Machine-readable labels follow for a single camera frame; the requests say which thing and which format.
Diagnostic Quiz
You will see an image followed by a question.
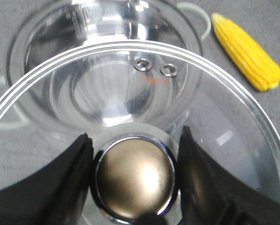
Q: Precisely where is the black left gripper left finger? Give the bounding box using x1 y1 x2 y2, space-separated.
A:
0 134 94 225

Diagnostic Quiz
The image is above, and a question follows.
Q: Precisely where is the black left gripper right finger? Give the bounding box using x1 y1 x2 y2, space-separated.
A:
177 126 280 225

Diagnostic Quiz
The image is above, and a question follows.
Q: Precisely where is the glass pot lid steel knob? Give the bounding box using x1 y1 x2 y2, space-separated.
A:
0 52 280 225

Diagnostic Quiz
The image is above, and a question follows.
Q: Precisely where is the yellow plastic corn cob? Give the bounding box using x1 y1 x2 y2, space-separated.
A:
211 13 280 91

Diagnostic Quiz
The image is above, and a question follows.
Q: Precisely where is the pale green electric cooking pot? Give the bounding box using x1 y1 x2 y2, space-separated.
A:
0 0 211 141

